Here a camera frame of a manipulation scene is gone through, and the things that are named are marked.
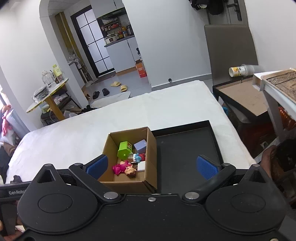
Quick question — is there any pink bear toy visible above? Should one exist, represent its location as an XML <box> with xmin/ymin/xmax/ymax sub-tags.
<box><xmin>112</xmin><ymin>160</ymin><xmax>131</xmax><ymax>176</ymax></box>

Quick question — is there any girl doll figurine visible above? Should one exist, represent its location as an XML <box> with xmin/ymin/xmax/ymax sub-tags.
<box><xmin>125</xmin><ymin>165</ymin><xmax>137</xmax><ymax>178</ymax></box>

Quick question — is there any green toy block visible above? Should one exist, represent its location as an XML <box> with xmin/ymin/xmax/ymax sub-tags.
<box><xmin>117</xmin><ymin>141</ymin><xmax>133</xmax><ymax>161</ymax></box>

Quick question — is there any glass perfume bottle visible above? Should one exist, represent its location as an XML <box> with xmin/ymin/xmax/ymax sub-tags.
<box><xmin>128</xmin><ymin>153</ymin><xmax>134</xmax><ymax>162</ymax></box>

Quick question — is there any brown cardboard box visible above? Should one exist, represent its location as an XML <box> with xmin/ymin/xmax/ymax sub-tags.
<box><xmin>98</xmin><ymin>127</ymin><xmax>158</xmax><ymax>194</ymax></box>

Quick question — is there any blue smurf figurine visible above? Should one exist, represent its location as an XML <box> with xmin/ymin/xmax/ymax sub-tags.
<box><xmin>133</xmin><ymin>153</ymin><xmax>141</xmax><ymax>163</ymax></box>

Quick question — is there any white cube block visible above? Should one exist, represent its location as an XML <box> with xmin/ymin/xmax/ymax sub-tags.
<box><xmin>137</xmin><ymin>161</ymin><xmax>145</xmax><ymax>172</ymax></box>

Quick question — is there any red crab toy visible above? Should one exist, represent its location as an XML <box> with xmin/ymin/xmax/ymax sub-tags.
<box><xmin>139</xmin><ymin>153</ymin><xmax>145</xmax><ymax>161</ymax></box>

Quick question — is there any lavender cube box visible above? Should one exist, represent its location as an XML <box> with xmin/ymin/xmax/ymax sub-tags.
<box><xmin>134</xmin><ymin>140</ymin><xmax>147</xmax><ymax>154</ymax></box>

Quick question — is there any white bed cover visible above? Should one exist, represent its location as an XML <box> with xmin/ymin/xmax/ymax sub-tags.
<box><xmin>6</xmin><ymin>80</ymin><xmax>254</xmax><ymax>184</ymax></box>

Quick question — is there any black tray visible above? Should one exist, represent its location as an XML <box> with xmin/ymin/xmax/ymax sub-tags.
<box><xmin>152</xmin><ymin>120</ymin><xmax>223</xmax><ymax>195</ymax></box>

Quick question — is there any white floor mat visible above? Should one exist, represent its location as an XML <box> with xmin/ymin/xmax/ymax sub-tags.
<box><xmin>91</xmin><ymin>91</ymin><xmax>130</xmax><ymax>108</ymax></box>

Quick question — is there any black slipper left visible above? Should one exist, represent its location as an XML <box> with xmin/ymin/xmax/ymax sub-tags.
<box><xmin>92</xmin><ymin>91</ymin><xmax>100</xmax><ymax>100</ymax></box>

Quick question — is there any black slipper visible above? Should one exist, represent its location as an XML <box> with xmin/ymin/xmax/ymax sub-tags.
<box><xmin>92</xmin><ymin>91</ymin><xmax>100</xmax><ymax>100</ymax></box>
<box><xmin>102</xmin><ymin>88</ymin><xmax>110</xmax><ymax>96</ymax></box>

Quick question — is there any black slipper right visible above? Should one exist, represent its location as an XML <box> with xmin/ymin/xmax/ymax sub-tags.
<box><xmin>102</xmin><ymin>88</ymin><xmax>110</xmax><ymax>96</ymax></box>

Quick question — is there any yellow round table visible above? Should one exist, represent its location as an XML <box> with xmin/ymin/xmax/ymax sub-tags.
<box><xmin>26</xmin><ymin>78</ymin><xmax>69</xmax><ymax>121</ymax></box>

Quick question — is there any yellow slipper near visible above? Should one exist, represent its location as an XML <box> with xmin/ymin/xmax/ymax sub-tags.
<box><xmin>120</xmin><ymin>85</ymin><xmax>128</xmax><ymax>92</ymax></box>

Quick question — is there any yellow slipper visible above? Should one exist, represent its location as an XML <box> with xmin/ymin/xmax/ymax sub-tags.
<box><xmin>111</xmin><ymin>81</ymin><xmax>121</xmax><ymax>87</ymax></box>
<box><xmin>120</xmin><ymin>85</ymin><xmax>128</xmax><ymax>92</ymax></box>

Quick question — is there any yellow slipper far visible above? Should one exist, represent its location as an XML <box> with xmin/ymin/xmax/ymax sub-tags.
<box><xmin>111</xmin><ymin>81</ymin><xmax>121</xmax><ymax>87</ymax></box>

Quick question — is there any glass jar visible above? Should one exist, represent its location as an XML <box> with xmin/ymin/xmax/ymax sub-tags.
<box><xmin>42</xmin><ymin>70</ymin><xmax>55</xmax><ymax>86</ymax></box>

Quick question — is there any white yellow bottle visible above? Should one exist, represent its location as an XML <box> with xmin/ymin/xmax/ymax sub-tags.
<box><xmin>228</xmin><ymin>64</ymin><xmax>258</xmax><ymax>77</ymax></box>

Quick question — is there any white shelf stand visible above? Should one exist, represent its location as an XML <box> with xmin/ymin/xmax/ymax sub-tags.
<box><xmin>252</xmin><ymin>68</ymin><xmax>295</xmax><ymax>143</ymax></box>

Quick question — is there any orange carton box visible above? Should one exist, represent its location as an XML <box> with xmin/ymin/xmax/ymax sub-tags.
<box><xmin>135</xmin><ymin>59</ymin><xmax>147</xmax><ymax>78</ymax></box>

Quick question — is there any white kitchen cabinet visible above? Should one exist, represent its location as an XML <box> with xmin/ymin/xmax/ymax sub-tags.
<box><xmin>105</xmin><ymin>36</ymin><xmax>139</xmax><ymax>73</ymax></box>

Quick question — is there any grey chair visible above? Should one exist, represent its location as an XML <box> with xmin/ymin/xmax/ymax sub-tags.
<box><xmin>204</xmin><ymin>25</ymin><xmax>258</xmax><ymax>85</ymax></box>

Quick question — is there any rice cooker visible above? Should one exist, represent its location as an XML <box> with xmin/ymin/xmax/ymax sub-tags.
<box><xmin>104</xmin><ymin>34</ymin><xmax>117</xmax><ymax>45</ymax></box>

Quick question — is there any black hanging bag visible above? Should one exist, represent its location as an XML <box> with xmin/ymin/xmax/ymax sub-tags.
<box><xmin>189</xmin><ymin>0</ymin><xmax>224</xmax><ymax>15</ymax></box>

